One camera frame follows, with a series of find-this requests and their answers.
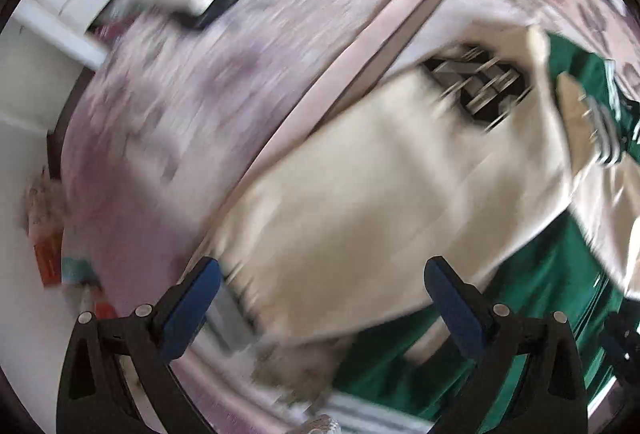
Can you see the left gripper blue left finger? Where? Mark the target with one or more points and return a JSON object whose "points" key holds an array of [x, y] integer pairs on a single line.
{"points": [[93, 396]]}

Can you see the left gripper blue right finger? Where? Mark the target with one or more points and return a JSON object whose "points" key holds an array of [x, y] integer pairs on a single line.
{"points": [[550, 396]]}

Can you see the green varsity jacket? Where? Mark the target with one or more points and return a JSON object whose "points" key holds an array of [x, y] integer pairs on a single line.
{"points": [[511, 152]]}

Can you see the purple floral bed blanket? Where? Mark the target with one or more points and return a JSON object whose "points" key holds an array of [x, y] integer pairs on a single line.
{"points": [[170, 122]]}

